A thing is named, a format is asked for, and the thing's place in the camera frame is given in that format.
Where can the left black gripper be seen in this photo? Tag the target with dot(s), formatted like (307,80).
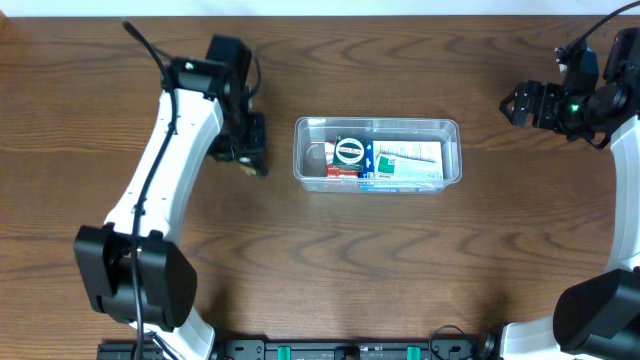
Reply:
(251,154)

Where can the white green medicine sachet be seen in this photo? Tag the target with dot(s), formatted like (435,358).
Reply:
(393,166)

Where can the red Panadol box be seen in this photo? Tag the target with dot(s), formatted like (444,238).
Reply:
(331,171)

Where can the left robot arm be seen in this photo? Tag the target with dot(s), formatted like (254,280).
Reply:
(131,266)

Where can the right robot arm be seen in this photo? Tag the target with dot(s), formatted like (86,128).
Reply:
(599,317)

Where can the dark bottle white cap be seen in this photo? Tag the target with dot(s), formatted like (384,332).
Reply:
(254,165)

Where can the clear plastic container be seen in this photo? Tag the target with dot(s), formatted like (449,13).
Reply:
(311,133)

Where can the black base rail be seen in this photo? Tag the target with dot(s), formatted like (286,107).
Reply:
(446,346)

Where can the dark green square box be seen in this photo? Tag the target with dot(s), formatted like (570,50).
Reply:
(349,153)

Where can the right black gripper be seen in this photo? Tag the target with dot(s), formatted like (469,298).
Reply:
(528,103)

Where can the blue fever patch box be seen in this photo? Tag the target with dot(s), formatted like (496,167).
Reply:
(408,149)

